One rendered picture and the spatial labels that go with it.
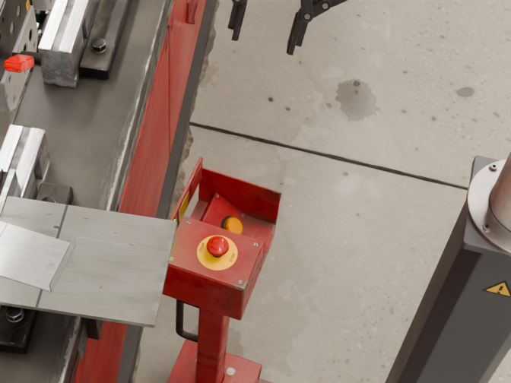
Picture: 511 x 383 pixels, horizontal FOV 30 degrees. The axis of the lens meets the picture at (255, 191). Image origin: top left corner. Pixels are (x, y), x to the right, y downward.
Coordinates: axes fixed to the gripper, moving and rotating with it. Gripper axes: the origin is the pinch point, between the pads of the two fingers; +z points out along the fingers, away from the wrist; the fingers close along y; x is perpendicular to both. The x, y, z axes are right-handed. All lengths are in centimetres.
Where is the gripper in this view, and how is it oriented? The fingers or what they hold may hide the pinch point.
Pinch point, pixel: (266, 28)
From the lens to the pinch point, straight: 103.2
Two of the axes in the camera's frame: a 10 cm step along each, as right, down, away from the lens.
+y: 9.7, 2.4, 0.6
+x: 0.7, -5.1, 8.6
